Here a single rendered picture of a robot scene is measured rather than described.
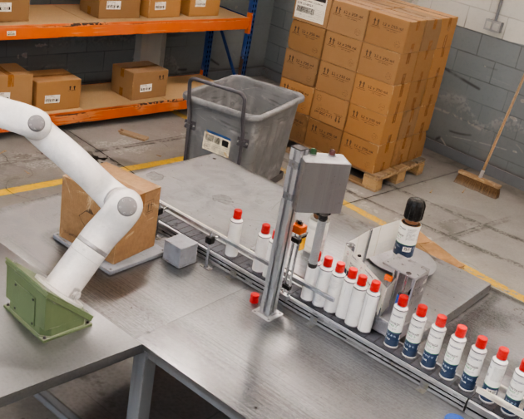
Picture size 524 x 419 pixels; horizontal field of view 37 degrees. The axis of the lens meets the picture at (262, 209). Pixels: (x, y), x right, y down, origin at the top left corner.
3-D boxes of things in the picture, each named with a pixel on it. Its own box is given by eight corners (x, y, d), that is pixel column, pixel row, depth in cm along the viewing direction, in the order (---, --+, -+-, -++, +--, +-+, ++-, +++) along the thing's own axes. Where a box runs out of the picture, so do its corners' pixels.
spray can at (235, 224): (239, 255, 317) (247, 210, 308) (231, 259, 313) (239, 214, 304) (230, 250, 320) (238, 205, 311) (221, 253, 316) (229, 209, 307)
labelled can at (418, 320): (418, 356, 272) (433, 307, 264) (411, 362, 268) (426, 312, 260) (405, 348, 275) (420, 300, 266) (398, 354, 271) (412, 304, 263)
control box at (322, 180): (340, 214, 271) (352, 164, 263) (294, 213, 266) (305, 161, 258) (331, 201, 280) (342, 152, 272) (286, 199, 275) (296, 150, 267)
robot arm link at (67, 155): (126, 230, 262) (120, 227, 278) (150, 204, 264) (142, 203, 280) (11, 126, 250) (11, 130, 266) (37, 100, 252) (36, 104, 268)
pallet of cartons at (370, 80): (422, 173, 695) (465, 18, 637) (374, 193, 635) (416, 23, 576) (317, 129, 759) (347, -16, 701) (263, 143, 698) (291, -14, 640)
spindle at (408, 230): (415, 259, 337) (432, 200, 325) (404, 265, 330) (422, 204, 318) (397, 251, 342) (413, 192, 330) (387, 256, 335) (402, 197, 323)
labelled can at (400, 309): (400, 346, 276) (414, 297, 268) (393, 351, 272) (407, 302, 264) (388, 338, 279) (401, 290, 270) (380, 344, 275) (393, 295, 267)
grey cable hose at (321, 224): (318, 267, 278) (330, 214, 269) (313, 270, 275) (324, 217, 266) (311, 263, 280) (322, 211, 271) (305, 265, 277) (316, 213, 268)
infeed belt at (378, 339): (477, 397, 263) (480, 388, 261) (466, 407, 257) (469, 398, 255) (147, 209, 350) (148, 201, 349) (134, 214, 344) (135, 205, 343)
